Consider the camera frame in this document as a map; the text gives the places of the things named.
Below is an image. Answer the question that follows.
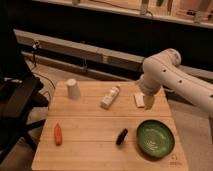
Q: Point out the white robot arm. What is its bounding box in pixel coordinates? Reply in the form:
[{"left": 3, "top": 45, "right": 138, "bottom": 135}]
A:
[{"left": 138, "top": 48, "right": 213, "bottom": 118}]

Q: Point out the green bowl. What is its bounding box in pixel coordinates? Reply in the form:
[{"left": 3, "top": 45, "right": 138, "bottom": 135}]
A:
[{"left": 136, "top": 119, "right": 175, "bottom": 159}]

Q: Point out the white plastic bottle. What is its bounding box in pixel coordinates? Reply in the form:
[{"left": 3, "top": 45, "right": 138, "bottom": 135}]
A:
[{"left": 100, "top": 85, "right": 120, "bottom": 109}]

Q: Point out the orange carrot toy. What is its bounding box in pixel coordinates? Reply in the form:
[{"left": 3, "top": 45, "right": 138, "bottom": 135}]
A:
[{"left": 54, "top": 123, "right": 62, "bottom": 146}]

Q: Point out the black office chair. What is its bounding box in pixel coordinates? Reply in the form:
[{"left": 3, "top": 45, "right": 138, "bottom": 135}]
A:
[{"left": 0, "top": 30, "right": 48, "bottom": 164}]

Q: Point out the black floor cable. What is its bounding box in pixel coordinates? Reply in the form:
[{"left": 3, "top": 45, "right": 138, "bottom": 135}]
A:
[{"left": 31, "top": 41, "right": 57, "bottom": 101}]

